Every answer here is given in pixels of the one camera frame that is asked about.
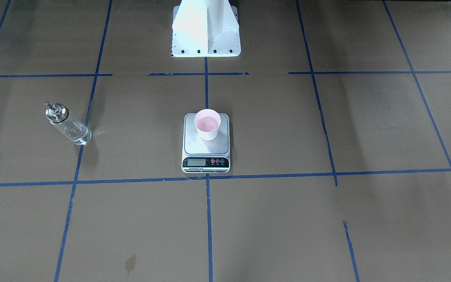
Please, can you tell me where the pink cup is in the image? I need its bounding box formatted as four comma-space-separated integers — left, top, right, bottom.
194, 109, 221, 141

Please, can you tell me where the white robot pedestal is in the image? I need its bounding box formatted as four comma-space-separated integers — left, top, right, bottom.
171, 0, 242, 58

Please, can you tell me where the silver kitchen scale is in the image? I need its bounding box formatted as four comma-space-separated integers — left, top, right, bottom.
181, 114, 231, 174

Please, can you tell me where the clear glass sauce bottle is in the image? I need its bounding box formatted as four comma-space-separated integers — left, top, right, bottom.
45, 102, 92, 145

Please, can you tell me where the brown paper table cover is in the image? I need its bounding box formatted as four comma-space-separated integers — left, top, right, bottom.
0, 0, 451, 282

